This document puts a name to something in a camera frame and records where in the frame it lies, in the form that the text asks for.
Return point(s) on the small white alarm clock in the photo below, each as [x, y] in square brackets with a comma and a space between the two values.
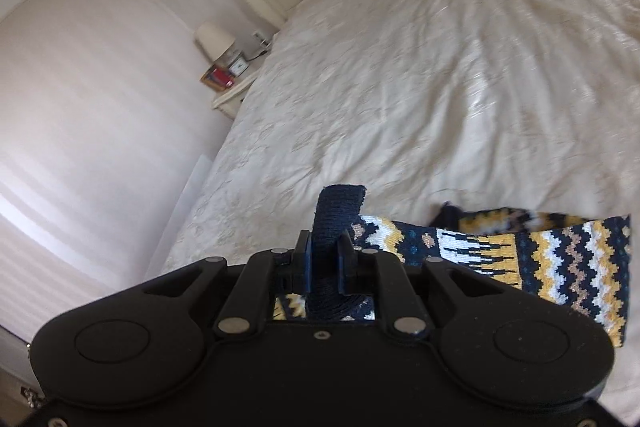
[238, 66]

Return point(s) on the wooden picture frame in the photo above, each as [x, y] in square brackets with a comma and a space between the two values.
[209, 80]

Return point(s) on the cream left nightstand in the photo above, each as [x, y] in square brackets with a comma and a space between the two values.
[229, 102]

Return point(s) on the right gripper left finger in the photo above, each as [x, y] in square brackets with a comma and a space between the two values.
[270, 286]

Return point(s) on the navy yellow patterned knit sweater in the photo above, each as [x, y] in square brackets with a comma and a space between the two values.
[569, 260]

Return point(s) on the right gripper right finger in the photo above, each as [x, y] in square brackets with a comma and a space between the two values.
[398, 310]

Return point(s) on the red item on nightstand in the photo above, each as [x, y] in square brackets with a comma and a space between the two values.
[221, 77]

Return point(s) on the left table lamp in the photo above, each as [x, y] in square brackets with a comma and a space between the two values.
[214, 40]

